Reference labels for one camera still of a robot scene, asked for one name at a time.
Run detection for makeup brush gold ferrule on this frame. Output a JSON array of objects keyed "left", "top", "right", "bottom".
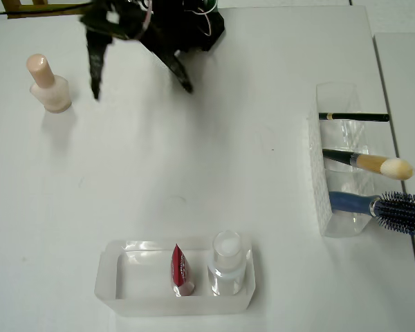
[{"left": 322, "top": 148, "right": 415, "bottom": 181}]

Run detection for clear plastic brush holder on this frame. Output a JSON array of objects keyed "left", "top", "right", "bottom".
[{"left": 306, "top": 82, "right": 376, "bottom": 238}]

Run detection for frosted plastic tray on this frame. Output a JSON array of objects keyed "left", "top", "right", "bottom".
[{"left": 94, "top": 234, "right": 257, "bottom": 317}]

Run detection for blue round hair brush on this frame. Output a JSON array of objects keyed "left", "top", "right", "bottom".
[{"left": 328, "top": 191, "right": 415, "bottom": 239}]

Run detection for pink bottle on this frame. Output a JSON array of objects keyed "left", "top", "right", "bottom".
[{"left": 26, "top": 53, "right": 73, "bottom": 114}]

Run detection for clear bottle white cap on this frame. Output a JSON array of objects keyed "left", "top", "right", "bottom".
[{"left": 206, "top": 230, "right": 246, "bottom": 297}]

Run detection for thin dark pencil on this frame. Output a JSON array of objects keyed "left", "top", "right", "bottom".
[{"left": 318, "top": 112, "right": 390, "bottom": 122}]

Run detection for wooden frame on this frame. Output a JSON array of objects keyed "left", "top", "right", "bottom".
[{"left": 0, "top": 0, "right": 91, "bottom": 19}]

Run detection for red tube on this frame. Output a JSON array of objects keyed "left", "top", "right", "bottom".
[{"left": 169, "top": 243, "right": 195, "bottom": 297}]

